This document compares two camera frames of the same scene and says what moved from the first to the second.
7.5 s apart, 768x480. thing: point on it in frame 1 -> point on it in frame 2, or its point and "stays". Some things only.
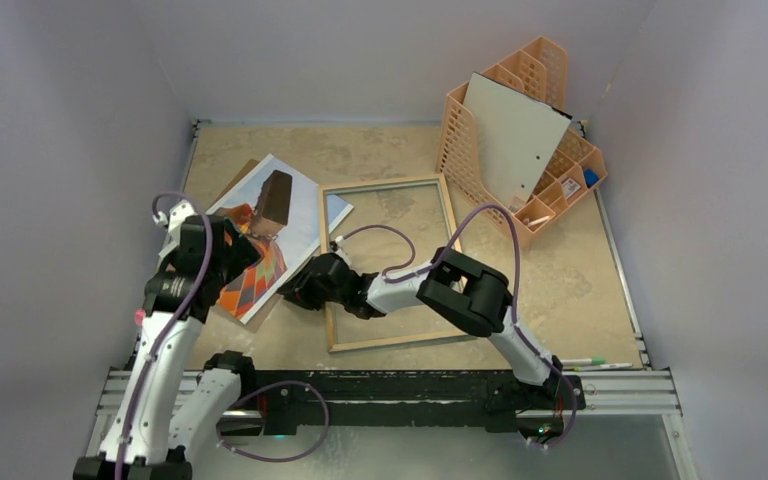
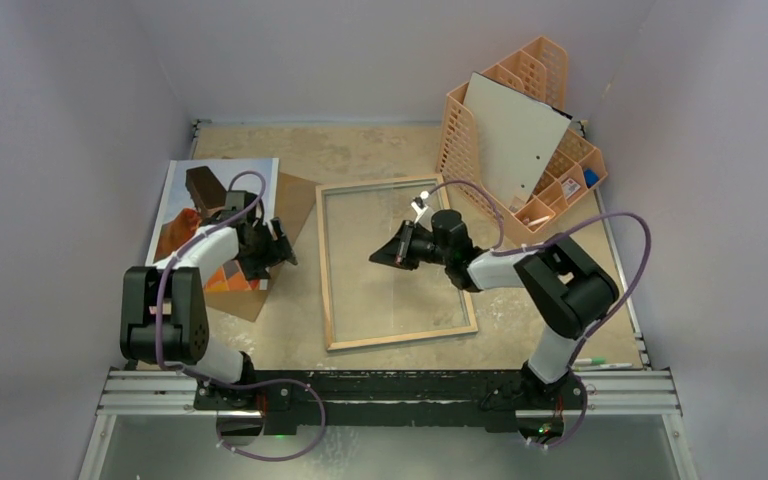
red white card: x=569 y=187 stays
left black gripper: x=241 y=252 -> x=278 y=252
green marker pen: x=589 y=361 stays
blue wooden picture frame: x=353 y=346 stays
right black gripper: x=307 y=287 -> x=408 y=245
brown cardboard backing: x=262 y=316 -> x=293 y=198
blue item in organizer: x=590 y=177 stays
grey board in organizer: x=517 y=133 stays
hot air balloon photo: x=286 y=215 -> x=179 y=217
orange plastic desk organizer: x=539 y=70 stays
